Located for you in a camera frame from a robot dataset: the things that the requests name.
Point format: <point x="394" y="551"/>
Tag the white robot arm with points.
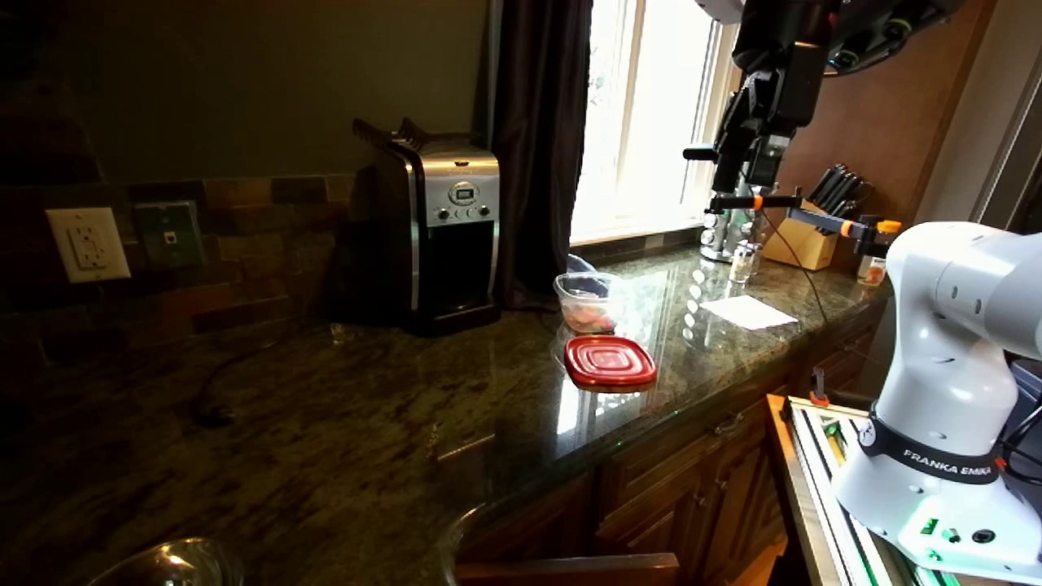
<point x="926" y="465"/>

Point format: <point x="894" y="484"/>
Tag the clear plastic container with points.
<point x="583" y="296"/>

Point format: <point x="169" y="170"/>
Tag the small red lid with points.
<point x="605" y="362"/>

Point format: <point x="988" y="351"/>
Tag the black steel coffee maker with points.
<point x="442" y="218"/>

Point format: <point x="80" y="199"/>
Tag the dark window curtain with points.
<point x="538" y="142"/>

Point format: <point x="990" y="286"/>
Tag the wooden cabinet front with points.
<point x="674" y="484"/>

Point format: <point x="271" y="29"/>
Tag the wooden knife block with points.
<point x="825" y="217"/>

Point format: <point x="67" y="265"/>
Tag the stainless sink basin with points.
<point x="182" y="561"/>

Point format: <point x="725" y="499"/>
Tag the robot mounting base plate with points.
<point x="834" y="499"/>

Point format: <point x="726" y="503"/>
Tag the dark wall switch plate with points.
<point x="169" y="236"/>

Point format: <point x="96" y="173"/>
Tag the white wall outlet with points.
<point x="90" y="245"/>

